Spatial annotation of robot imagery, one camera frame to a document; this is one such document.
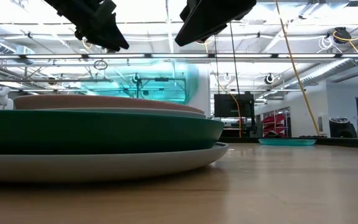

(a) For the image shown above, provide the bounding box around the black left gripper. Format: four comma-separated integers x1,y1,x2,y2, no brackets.
44,0,130,52

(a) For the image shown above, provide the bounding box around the salmon pink plastic plate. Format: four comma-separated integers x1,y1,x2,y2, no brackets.
13,94,205,114

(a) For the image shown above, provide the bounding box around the light blue plastic plate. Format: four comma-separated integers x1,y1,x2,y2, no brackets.
39,107,207,119

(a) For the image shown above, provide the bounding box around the large dark green plate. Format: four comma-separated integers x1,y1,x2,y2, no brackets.
0,109,225,156

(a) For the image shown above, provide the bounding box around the long ceiling light strip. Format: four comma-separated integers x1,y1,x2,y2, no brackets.
0,53,358,60

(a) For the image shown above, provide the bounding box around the black monitor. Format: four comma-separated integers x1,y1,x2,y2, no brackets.
213,93,255,118

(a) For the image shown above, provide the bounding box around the red storage rack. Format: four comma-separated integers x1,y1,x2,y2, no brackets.
260,112,288,138

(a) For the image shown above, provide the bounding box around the white humanoid figure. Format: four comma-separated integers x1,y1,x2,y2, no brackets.
0,86,14,110

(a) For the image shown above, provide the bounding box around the large grey plastic plate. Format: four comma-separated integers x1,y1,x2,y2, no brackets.
0,142,229,184

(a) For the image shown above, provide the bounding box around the black office chair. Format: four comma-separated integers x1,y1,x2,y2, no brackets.
328,116,357,139

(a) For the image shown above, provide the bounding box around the black cable loop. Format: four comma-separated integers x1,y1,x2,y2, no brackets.
93,59,109,71

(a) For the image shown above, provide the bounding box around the black hanging cable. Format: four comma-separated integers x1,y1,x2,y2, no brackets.
227,21,241,94

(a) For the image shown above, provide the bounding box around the thin orange cable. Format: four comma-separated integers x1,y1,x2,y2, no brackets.
211,70,242,139

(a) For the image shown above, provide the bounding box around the yellow cable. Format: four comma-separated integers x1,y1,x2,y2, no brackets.
273,0,321,136

